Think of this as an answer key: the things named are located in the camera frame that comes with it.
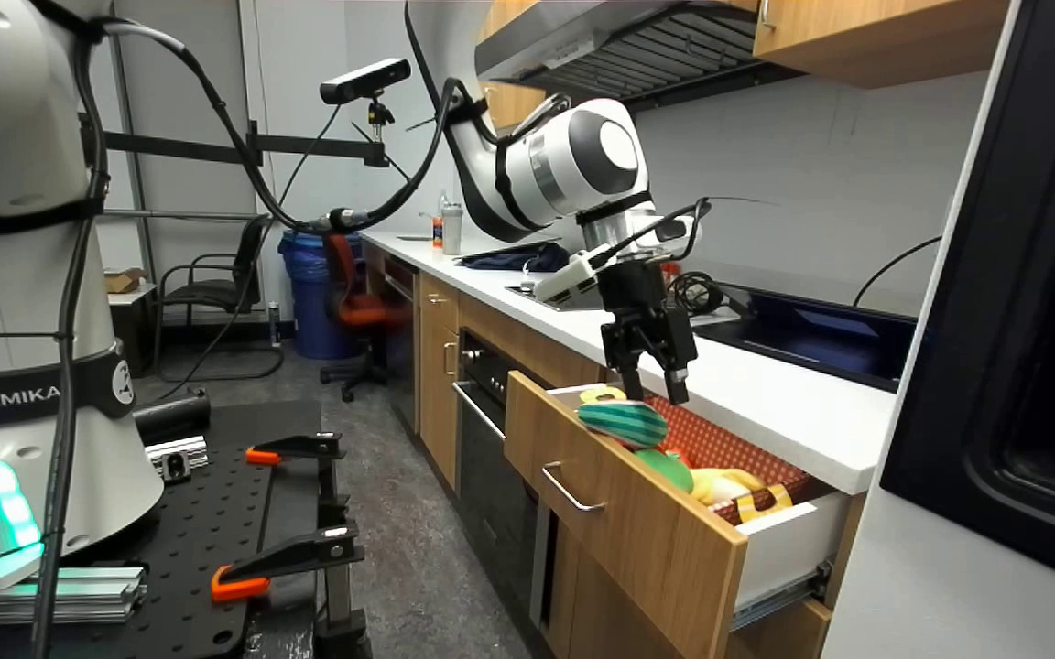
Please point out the orange office chair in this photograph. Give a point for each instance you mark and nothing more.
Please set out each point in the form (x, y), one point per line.
(365, 314)

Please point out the black block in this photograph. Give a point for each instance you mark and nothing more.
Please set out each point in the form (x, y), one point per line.
(174, 420)

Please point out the striped teal watermelon plush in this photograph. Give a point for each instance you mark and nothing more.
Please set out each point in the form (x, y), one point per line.
(619, 422)

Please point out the black armchair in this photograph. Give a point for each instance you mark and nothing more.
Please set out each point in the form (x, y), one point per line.
(240, 261)

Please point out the brown cardboard box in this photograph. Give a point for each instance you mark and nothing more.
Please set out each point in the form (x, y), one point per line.
(124, 282)

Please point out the black camera on boom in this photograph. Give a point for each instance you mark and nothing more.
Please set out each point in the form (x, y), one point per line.
(365, 82)

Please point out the yellow white toy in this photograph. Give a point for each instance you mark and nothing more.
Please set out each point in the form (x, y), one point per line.
(602, 394)

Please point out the black camera boom stand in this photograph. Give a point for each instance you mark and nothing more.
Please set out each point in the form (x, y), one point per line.
(247, 148)

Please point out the yellow plush banana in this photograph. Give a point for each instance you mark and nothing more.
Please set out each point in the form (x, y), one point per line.
(721, 486)

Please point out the blue trash bin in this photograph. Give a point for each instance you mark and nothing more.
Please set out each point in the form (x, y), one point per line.
(308, 299)

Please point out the black perforated mounting table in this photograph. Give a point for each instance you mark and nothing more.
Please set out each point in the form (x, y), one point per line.
(185, 536)

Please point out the aluminium extrusion bar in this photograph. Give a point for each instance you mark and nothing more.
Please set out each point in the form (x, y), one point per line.
(62, 593)

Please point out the wooden upper cabinet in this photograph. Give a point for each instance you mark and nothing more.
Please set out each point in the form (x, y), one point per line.
(869, 29)
(512, 107)

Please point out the black built-in oven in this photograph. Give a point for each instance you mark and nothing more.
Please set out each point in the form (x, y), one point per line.
(494, 487)

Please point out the dark blue cloth bag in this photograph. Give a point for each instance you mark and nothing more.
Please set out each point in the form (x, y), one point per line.
(512, 259)

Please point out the steel range hood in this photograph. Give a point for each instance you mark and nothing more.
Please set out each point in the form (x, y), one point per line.
(675, 57)

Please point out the black fronted white appliance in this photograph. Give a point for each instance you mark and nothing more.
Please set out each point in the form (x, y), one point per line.
(1026, 305)

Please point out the red mesh drawer mat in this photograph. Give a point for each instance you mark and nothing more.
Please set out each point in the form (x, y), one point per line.
(735, 443)

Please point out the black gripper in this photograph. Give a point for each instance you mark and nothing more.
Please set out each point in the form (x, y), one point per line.
(645, 314)

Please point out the wooden base cabinet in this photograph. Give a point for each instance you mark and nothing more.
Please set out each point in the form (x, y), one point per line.
(435, 389)

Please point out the small white device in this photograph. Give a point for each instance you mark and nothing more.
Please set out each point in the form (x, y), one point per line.
(180, 459)

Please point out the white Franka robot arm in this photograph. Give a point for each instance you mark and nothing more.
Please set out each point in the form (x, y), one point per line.
(26, 243)

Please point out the wooden kitchen drawer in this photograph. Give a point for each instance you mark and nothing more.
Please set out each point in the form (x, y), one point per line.
(625, 536)

